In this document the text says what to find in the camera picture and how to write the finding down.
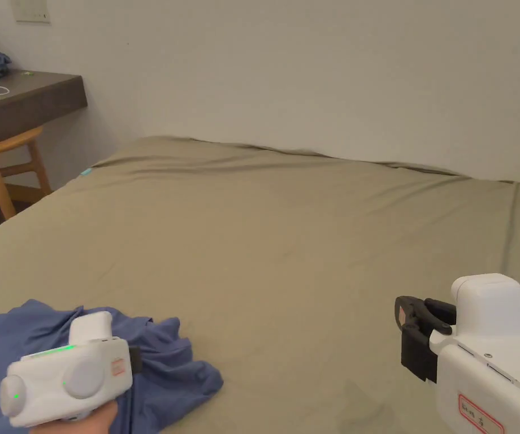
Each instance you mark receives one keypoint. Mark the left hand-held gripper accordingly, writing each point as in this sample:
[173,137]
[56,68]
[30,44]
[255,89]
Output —
[61,379]

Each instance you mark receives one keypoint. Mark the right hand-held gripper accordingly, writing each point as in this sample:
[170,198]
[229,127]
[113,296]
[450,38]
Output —
[490,361]

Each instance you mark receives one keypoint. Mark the blue shirt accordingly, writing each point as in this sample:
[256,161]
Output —
[169,361]

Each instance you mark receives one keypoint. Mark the person's left hand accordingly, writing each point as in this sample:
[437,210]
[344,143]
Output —
[92,418]

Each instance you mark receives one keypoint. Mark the bed with beige sheet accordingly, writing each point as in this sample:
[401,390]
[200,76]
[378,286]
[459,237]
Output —
[287,248]

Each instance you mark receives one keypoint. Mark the small teal tag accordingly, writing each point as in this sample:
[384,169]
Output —
[86,172]

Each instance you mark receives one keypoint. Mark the dark wooden wall desk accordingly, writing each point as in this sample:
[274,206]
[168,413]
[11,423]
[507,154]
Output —
[38,92]

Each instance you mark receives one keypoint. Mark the white wall switch panel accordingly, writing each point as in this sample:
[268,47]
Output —
[31,11]

